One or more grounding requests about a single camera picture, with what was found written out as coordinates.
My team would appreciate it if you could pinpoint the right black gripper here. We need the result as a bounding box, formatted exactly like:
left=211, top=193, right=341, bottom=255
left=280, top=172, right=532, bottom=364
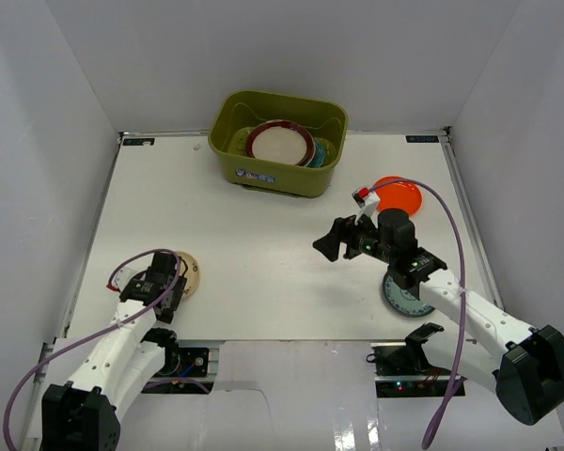
left=313, top=208, right=396, bottom=265

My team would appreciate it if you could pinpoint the cream plate with small flowers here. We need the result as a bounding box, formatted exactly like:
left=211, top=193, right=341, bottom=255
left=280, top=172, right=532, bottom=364
left=177, top=251, right=200, bottom=301

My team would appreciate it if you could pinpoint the orange plastic plate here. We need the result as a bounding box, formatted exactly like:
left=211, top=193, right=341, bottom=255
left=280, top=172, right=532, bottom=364
left=374, top=176, right=423, bottom=216

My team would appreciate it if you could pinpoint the teal scalloped plate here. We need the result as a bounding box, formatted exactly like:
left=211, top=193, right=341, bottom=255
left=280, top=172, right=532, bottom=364
left=232, top=125, right=339, bottom=170

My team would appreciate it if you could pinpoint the blue patterned small plate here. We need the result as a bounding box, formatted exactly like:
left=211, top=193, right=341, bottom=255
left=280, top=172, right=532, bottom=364
left=381, top=273, right=435, bottom=318

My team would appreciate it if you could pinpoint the dark red rimmed plate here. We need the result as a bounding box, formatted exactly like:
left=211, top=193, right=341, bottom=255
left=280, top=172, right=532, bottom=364
left=245, top=120, right=316, bottom=166

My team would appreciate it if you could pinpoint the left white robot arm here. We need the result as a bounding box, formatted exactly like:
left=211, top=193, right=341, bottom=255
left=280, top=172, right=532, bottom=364
left=40, top=250, right=189, bottom=450

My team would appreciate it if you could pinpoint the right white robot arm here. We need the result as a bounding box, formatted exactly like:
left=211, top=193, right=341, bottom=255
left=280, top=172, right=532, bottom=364
left=313, top=209, right=564, bottom=426

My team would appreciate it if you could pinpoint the olive green plastic bin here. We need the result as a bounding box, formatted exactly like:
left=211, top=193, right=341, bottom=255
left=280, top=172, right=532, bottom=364
left=208, top=90, right=348, bottom=198

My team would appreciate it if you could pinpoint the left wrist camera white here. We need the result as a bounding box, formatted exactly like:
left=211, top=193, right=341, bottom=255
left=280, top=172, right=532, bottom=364
left=106, top=267, right=138, bottom=292

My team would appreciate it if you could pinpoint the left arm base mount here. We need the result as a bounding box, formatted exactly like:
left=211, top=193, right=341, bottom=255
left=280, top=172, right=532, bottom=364
left=143, top=348, right=213, bottom=395

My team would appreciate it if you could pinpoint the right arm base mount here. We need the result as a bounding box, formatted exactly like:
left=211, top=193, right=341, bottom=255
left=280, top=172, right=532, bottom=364
left=366, top=322, right=452, bottom=399

